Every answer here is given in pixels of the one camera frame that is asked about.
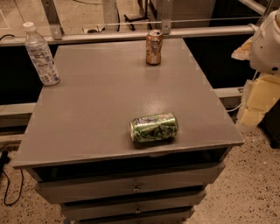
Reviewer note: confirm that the orange soda can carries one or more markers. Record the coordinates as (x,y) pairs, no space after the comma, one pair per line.
(154,41)

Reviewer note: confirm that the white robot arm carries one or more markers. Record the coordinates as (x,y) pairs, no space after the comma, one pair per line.
(265,47)

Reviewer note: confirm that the green soda can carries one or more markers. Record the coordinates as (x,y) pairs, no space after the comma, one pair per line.
(152,128)

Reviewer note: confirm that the grey drawer cabinet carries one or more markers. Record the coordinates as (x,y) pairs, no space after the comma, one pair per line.
(78,146)

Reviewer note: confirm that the clear plastic water bottle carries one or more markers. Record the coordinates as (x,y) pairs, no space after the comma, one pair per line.
(40,55)

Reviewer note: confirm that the metal railing frame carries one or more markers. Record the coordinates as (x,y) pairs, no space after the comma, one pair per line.
(82,21)

